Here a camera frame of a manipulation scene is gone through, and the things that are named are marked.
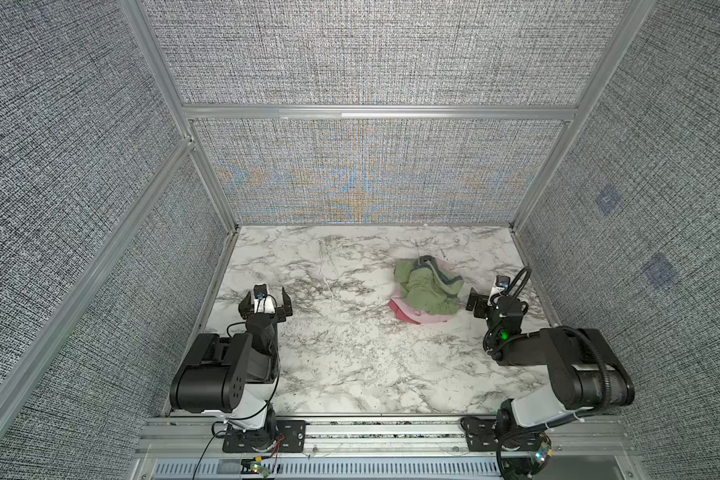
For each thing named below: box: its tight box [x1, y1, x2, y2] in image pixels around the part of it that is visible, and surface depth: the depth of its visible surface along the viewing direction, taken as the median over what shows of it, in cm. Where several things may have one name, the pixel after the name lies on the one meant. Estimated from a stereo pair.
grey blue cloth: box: [414, 255, 463, 283], surface depth 96 cm
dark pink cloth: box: [388, 298, 421, 325], surface depth 96 cm
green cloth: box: [394, 259, 464, 315], surface depth 91 cm
